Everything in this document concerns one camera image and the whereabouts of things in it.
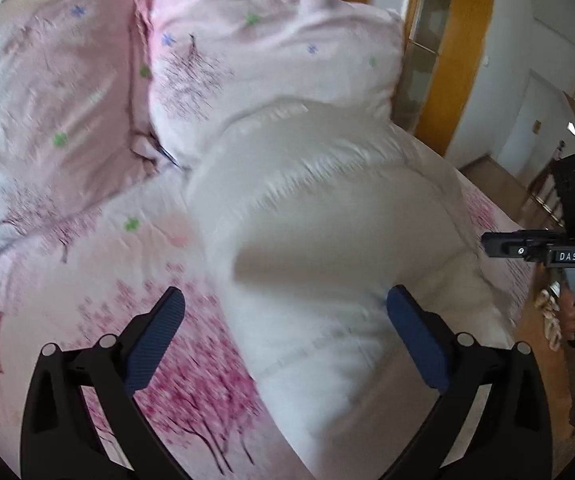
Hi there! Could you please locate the white door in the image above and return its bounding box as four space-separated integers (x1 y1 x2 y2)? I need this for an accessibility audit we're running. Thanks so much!
510 72 575 187

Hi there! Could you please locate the grey glass door panel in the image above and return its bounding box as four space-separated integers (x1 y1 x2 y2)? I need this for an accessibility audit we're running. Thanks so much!
397 0 457 133

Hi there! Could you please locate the orange wooden door frame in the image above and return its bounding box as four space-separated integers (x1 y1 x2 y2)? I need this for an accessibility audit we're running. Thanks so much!
317 0 498 161

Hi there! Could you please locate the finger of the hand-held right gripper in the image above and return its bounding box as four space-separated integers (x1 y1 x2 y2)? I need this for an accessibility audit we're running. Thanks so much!
481 230 551 262

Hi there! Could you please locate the white pillow insert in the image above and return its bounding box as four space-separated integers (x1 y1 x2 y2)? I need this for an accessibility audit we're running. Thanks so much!
184 95 518 480

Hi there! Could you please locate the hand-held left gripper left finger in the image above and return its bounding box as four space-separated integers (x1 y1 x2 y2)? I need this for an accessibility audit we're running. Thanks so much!
20 286 203 480

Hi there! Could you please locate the floral pink bed sheet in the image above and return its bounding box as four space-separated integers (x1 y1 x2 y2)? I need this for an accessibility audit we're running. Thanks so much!
0 150 538 480

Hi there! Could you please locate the large floral pink pillow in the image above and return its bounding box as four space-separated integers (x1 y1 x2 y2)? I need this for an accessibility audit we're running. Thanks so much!
144 0 405 168

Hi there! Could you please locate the beige patterned cloth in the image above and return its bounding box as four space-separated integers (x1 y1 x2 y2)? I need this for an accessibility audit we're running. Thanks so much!
540 282 566 352

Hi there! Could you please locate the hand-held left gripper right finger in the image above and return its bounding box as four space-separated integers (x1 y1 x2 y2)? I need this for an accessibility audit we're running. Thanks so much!
377 284 553 480

